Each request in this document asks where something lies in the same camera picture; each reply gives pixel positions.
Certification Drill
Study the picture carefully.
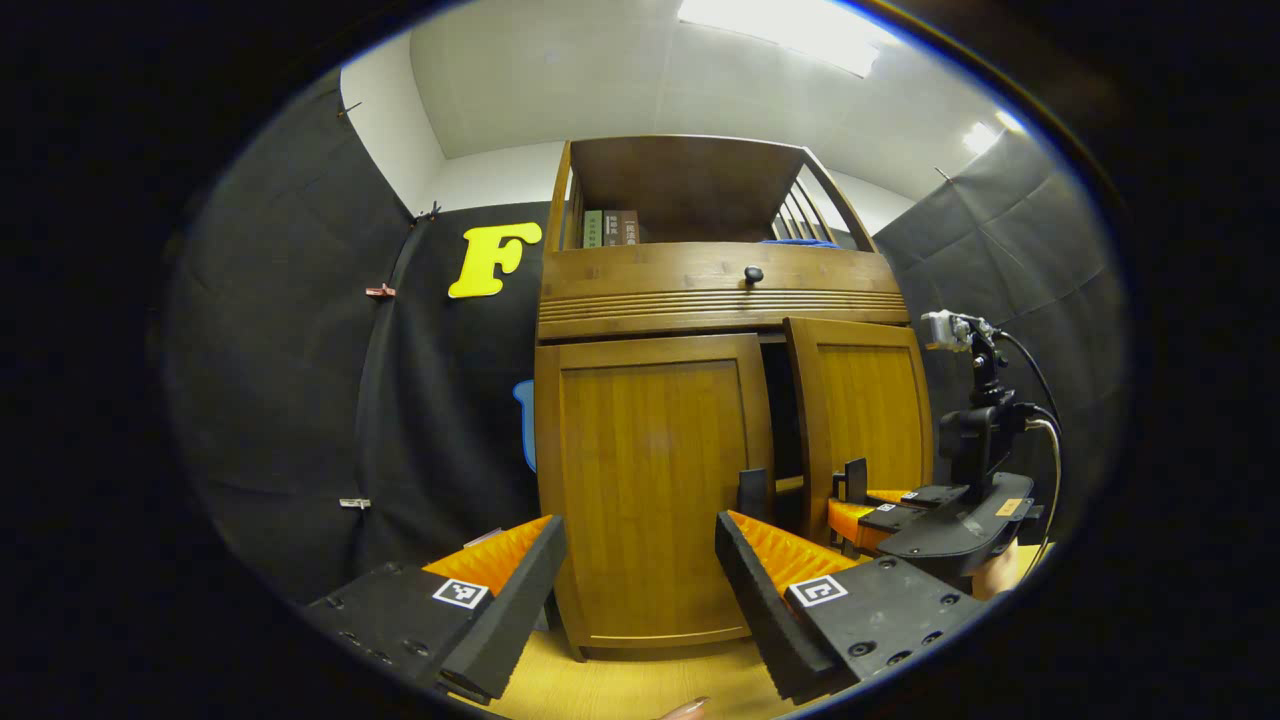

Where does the wooden cabinet door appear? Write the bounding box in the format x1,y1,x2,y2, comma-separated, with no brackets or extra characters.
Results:
783,317,936,549
533,333,776,651

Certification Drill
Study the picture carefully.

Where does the black cable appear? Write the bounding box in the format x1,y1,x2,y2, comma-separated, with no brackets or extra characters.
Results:
998,328,1061,421

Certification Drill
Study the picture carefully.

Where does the grey cable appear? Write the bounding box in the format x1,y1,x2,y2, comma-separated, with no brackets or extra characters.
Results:
1025,418,1063,546

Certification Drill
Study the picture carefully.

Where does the black backdrop cloth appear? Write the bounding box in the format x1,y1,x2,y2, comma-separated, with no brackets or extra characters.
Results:
165,70,1126,606

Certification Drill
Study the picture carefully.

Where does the wooden double-door shoe cabinet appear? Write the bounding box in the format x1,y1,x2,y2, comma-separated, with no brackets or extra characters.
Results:
533,135,936,661

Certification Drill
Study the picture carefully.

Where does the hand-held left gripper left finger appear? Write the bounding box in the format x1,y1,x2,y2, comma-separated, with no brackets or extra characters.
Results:
303,513,569,704

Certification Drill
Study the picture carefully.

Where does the wooden cabinet drawer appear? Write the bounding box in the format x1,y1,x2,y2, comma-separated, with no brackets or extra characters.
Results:
537,243,911,341

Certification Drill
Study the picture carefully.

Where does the large ceiling light panel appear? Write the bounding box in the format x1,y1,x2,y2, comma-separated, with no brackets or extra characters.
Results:
678,0,901,79

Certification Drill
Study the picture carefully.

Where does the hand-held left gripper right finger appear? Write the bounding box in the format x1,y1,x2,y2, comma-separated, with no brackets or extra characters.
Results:
713,510,986,704

